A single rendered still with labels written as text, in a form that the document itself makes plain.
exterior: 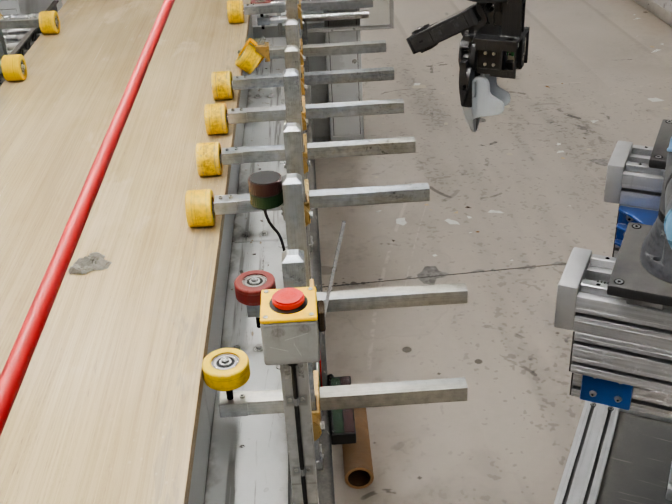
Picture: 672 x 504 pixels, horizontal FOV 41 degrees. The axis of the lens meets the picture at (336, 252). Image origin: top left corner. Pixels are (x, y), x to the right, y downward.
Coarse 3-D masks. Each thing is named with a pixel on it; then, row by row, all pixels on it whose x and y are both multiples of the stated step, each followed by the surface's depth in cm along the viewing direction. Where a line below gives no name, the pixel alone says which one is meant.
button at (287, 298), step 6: (288, 288) 112; (294, 288) 112; (276, 294) 111; (282, 294) 111; (288, 294) 110; (294, 294) 110; (300, 294) 110; (276, 300) 109; (282, 300) 109; (288, 300) 109; (294, 300) 109; (300, 300) 110; (276, 306) 109; (282, 306) 109; (288, 306) 109; (294, 306) 109
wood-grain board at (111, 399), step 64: (128, 0) 357; (192, 0) 353; (64, 64) 293; (128, 64) 290; (192, 64) 287; (0, 128) 248; (64, 128) 246; (128, 128) 244; (192, 128) 242; (0, 192) 214; (64, 192) 212; (128, 192) 211; (0, 256) 188; (128, 256) 185; (192, 256) 184; (0, 320) 167; (64, 320) 166; (128, 320) 165; (192, 320) 164; (64, 384) 150; (128, 384) 149; (192, 384) 149; (0, 448) 137; (64, 448) 137; (128, 448) 136; (192, 448) 137
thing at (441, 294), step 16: (384, 288) 178; (400, 288) 178; (416, 288) 177; (432, 288) 177; (448, 288) 177; (464, 288) 176; (336, 304) 176; (352, 304) 176; (368, 304) 176; (384, 304) 177; (400, 304) 177; (416, 304) 177; (432, 304) 177
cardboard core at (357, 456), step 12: (360, 408) 266; (360, 420) 261; (360, 432) 256; (348, 444) 253; (360, 444) 252; (348, 456) 249; (360, 456) 248; (348, 468) 246; (360, 468) 244; (372, 468) 248; (348, 480) 247; (360, 480) 250; (372, 480) 247
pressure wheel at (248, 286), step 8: (248, 272) 176; (256, 272) 176; (264, 272) 176; (240, 280) 174; (248, 280) 175; (256, 280) 173; (264, 280) 174; (272, 280) 174; (240, 288) 172; (248, 288) 172; (256, 288) 171; (264, 288) 171; (272, 288) 173; (240, 296) 172; (248, 296) 171; (256, 296) 171; (248, 304) 172; (256, 304) 172; (256, 320) 178
